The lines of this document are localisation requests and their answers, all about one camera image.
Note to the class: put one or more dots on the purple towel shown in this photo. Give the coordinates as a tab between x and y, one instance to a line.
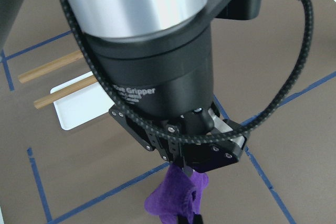
178	197

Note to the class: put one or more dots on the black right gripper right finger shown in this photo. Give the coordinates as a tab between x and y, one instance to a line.
207	157

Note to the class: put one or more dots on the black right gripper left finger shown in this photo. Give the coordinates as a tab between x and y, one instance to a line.
181	163

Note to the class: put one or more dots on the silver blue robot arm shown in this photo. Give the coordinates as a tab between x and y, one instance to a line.
154	60

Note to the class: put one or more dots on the white wooden towel rack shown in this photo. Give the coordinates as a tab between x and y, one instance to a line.
76	101

